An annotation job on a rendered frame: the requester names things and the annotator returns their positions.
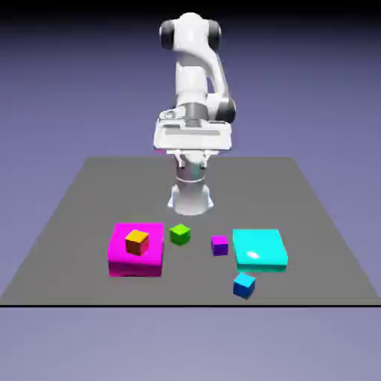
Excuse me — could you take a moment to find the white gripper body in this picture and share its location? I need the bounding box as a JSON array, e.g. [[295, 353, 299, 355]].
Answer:
[[153, 118, 233, 157]]

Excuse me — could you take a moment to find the small green cube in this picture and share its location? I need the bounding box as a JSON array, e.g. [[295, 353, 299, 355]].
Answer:
[[169, 223, 192, 246]]

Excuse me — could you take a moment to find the small purple cube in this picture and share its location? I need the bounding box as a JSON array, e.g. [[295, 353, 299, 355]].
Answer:
[[210, 234, 229, 257]]

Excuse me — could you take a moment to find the small orange cube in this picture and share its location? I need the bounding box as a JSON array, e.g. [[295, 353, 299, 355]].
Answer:
[[124, 229, 150, 257]]

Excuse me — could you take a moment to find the small blue cube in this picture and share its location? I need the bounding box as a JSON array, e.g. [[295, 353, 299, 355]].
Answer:
[[232, 272, 257, 300]]

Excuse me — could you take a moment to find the large magenta box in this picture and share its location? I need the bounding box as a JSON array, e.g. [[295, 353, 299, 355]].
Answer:
[[107, 222, 165, 278]]

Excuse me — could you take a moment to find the large cyan box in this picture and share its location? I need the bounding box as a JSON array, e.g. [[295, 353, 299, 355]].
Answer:
[[232, 228, 289, 274]]

